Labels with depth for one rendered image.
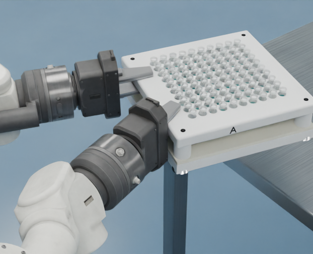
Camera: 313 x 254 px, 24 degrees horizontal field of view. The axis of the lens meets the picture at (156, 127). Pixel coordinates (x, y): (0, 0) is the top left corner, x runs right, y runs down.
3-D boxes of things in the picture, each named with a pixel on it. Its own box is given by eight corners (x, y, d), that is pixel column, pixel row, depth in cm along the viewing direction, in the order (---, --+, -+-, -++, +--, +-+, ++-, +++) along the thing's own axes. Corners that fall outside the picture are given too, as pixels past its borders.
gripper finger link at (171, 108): (184, 109, 114) (161, 129, 110) (167, 102, 115) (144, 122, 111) (184, 101, 113) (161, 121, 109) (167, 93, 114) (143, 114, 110)
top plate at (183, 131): (246, 38, 134) (247, 28, 133) (318, 113, 117) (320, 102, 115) (120, 65, 127) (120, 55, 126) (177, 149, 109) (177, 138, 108)
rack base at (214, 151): (244, 61, 137) (245, 50, 136) (314, 137, 120) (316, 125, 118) (121, 89, 130) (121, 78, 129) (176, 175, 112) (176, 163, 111)
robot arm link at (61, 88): (107, 35, 121) (35, 46, 119) (120, 66, 114) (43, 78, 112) (112, 97, 129) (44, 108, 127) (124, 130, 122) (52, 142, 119)
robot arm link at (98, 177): (109, 144, 99) (53, 192, 92) (144, 209, 102) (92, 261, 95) (60, 150, 107) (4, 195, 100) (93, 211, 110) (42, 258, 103)
